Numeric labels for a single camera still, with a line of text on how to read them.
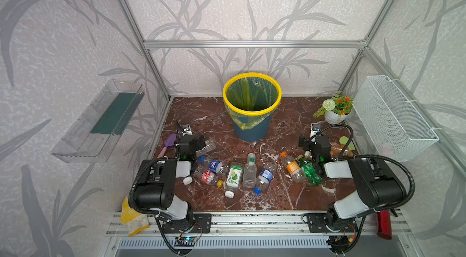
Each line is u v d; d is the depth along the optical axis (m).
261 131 1.04
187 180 0.81
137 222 0.74
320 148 0.70
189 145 0.71
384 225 0.71
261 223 0.75
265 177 0.81
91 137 0.64
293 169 0.84
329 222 0.67
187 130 0.82
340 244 0.73
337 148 0.91
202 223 0.73
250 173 0.87
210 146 0.92
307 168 0.86
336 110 0.98
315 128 0.81
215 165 0.85
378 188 0.45
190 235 0.72
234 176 0.83
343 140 1.07
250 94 0.98
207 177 0.81
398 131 0.63
